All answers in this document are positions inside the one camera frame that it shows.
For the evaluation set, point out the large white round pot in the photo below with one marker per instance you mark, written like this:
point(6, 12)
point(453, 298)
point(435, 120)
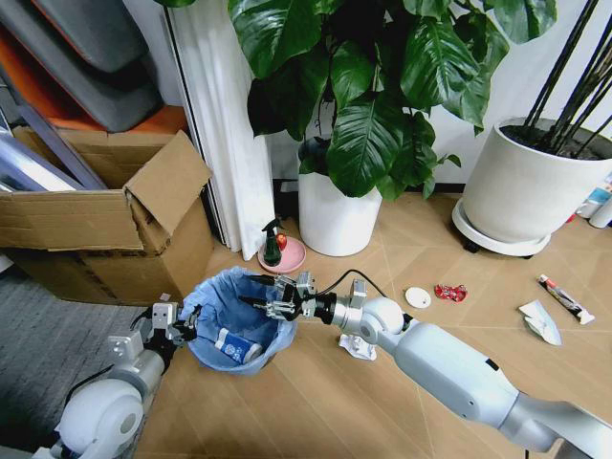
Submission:
point(521, 191)

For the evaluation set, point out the white wheeled pot tray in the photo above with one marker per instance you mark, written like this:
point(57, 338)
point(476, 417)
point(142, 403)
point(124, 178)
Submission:
point(478, 241)

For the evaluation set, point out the white cylindrical plant pot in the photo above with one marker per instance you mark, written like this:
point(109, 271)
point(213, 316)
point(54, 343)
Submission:
point(334, 220)

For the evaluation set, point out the white red toothpaste tube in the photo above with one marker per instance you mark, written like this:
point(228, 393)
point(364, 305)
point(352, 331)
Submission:
point(566, 300)

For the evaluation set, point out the blue white paper cup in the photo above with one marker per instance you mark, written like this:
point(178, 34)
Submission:
point(236, 348)

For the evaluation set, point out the crumpled red wrapper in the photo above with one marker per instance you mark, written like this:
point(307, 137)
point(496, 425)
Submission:
point(450, 292)

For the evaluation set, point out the grey carpet mat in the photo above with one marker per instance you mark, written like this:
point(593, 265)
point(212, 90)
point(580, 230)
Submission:
point(43, 334)

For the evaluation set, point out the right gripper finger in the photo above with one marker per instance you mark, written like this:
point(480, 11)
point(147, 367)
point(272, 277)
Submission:
point(258, 303)
point(260, 278)

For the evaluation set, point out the large green leafy plant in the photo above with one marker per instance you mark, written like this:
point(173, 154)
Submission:
point(363, 86)

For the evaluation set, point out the trash bin with blue bag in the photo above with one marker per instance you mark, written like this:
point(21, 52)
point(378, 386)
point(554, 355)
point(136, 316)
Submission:
point(282, 344)

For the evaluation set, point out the white bottles with blue label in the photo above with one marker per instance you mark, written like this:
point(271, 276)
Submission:
point(600, 208)

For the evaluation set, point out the white round lid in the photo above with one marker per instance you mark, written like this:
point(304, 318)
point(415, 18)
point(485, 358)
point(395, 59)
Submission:
point(417, 297)

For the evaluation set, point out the brown cardboard box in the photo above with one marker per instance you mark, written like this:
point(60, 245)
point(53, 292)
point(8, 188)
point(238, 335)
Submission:
point(95, 225)

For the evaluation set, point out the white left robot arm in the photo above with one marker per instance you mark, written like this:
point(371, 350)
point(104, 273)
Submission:
point(105, 411)

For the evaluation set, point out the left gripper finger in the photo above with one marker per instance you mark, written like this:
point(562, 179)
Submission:
point(193, 316)
point(188, 334)

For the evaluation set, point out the black thin plant stems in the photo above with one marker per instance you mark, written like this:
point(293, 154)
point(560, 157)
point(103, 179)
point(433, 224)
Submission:
point(574, 76)

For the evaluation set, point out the small red object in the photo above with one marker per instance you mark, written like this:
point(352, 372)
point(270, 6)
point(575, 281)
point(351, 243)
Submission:
point(281, 241)

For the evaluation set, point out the crumpled white paper package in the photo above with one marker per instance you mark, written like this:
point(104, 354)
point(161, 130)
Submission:
point(542, 322)

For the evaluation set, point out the dark green spray bottle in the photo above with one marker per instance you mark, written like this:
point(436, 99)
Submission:
point(272, 248)

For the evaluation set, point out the pink round dish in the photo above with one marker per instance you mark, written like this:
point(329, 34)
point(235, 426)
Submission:
point(294, 255)

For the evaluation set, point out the crumpled white paper ball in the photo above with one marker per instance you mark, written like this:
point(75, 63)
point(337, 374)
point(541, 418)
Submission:
point(357, 348)

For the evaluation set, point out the metal frame bars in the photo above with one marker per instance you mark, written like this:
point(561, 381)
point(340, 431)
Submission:
point(43, 143)

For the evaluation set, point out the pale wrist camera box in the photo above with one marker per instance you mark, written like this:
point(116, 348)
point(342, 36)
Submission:
point(165, 315)
point(306, 283)

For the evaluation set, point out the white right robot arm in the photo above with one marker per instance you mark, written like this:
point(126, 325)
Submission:
point(430, 358)

